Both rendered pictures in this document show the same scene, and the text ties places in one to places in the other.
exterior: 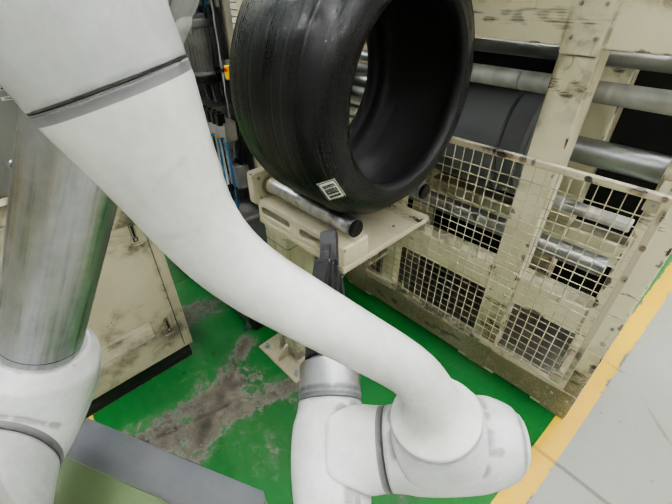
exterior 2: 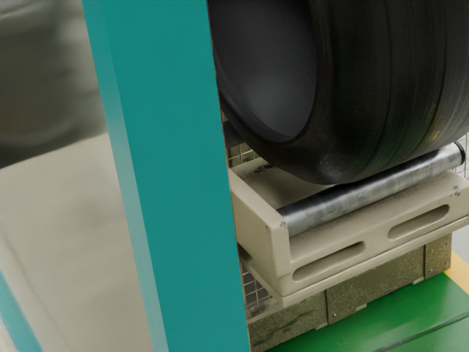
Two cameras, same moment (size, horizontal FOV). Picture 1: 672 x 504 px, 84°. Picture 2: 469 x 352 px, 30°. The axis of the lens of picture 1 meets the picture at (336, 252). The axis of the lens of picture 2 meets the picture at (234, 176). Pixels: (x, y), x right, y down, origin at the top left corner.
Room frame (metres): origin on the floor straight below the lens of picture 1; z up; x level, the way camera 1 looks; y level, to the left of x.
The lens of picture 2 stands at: (0.70, 1.17, 1.64)
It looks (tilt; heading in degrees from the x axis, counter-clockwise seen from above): 32 degrees down; 290
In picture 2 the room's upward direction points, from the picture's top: 7 degrees counter-clockwise
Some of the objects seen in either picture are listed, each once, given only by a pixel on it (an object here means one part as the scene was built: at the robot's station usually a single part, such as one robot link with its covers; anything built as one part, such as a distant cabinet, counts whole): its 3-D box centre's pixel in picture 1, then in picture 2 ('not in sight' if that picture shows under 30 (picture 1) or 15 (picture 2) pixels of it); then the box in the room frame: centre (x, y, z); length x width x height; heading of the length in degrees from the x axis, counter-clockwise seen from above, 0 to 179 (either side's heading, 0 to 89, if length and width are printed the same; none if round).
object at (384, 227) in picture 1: (344, 218); (317, 203); (0.98, -0.03, 0.80); 0.37 x 0.36 x 0.02; 134
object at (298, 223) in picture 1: (309, 224); (365, 224); (0.88, 0.07, 0.83); 0.36 x 0.09 x 0.06; 44
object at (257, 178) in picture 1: (304, 169); (218, 188); (1.11, 0.10, 0.90); 0.40 x 0.03 x 0.10; 134
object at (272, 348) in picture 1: (299, 345); not in sight; (1.15, 0.17, 0.02); 0.27 x 0.27 x 0.04; 44
